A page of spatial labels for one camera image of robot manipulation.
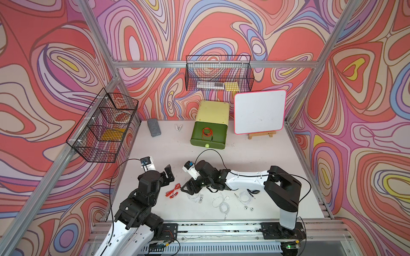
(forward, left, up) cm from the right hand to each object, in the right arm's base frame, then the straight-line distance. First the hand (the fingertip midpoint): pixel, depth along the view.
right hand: (187, 189), depth 81 cm
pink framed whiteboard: (+45, -46, +11) cm, 65 cm away
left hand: (+4, +9, +15) cm, 18 cm away
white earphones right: (-3, -30, -7) cm, 31 cm away
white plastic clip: (+46, +10, -3) cm, 48 cm away
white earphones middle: (-5, -16, -7) cm, 18 cm away
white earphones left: (-2, -4, -5) cm, 7 cm away
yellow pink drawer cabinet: (+41, -17, +16) cm, 47 cm away
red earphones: (+29, -11, +9) cm, 32 cm away
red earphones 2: (0, +10, -4) cm, 11 cm away
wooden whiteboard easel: (+37, -55, -2) cm, 66 cm away
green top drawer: (+25, -18, +9) cm, 32 cm away
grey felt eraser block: (+47, +27, -2) cm, 54 cm away
